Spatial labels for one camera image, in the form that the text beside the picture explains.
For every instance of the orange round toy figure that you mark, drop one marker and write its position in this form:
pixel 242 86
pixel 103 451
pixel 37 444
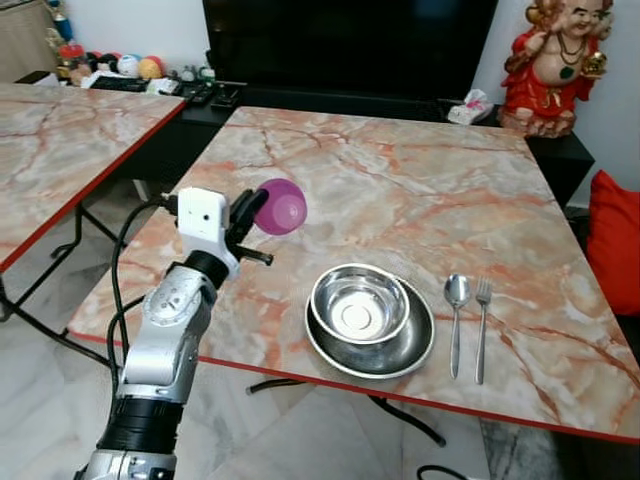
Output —
pixel 151 68

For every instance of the stainless steel plate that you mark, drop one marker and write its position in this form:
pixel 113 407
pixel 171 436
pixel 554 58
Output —
pixel 400 355

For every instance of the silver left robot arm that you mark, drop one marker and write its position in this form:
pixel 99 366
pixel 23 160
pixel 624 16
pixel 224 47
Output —
pixel 165 340

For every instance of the red cushion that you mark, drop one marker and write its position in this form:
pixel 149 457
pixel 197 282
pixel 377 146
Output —
pixel 612 240

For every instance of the black metal table leg frame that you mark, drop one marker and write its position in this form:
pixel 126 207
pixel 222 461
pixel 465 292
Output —
pixel 50 332
pixel 410 421

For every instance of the black television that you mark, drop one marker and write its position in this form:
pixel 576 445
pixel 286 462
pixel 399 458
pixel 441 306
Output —
pixel 350 45

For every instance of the purple plastic cup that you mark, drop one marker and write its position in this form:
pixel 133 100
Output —
pixel 283 207

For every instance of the steel fork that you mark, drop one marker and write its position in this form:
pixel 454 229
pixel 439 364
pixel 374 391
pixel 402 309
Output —
pixel 483 300

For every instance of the stainless steel bowl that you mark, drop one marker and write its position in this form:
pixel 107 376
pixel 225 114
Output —
pixel 360 305

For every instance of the white round toy figure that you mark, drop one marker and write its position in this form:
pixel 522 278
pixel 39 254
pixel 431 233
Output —
pixel 128 65

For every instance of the white tissue pack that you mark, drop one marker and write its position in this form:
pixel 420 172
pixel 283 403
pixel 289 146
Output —
pixel 468 107

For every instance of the clear jar with red lid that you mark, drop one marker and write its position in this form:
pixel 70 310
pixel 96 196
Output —
pixel 70 55

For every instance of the gold and blue trophy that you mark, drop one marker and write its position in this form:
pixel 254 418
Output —
pixel 55 15

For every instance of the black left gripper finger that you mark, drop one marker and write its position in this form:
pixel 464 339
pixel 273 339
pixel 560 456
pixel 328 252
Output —
pixel 255 205

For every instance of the red laughing Buddha statue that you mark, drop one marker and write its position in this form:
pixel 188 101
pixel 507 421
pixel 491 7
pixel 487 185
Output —
pixel 555 70

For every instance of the steel spoon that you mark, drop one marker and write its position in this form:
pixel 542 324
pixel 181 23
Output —
pixel 456 290

